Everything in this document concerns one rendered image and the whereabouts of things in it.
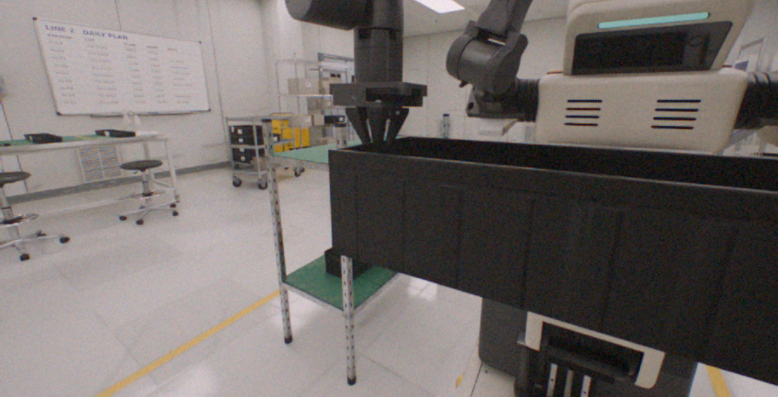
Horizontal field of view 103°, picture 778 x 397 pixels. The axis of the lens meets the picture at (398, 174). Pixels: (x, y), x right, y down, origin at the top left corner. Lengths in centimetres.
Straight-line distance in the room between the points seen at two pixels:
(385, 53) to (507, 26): 26
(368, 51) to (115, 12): 569
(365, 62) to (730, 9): 47
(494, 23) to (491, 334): 93
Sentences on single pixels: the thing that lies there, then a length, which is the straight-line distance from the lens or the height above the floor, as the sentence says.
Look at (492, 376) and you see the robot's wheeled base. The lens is 127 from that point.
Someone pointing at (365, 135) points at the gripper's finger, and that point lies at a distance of 37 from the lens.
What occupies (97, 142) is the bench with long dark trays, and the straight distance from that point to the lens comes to 416.
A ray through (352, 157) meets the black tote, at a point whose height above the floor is 112.
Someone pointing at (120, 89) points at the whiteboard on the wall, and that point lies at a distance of 582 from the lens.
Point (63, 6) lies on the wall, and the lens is 585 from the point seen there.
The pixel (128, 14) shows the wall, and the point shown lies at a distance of 602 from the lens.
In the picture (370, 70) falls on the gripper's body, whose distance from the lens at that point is 35.
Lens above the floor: 118
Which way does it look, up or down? 14 degrees down
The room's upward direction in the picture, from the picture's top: straight up
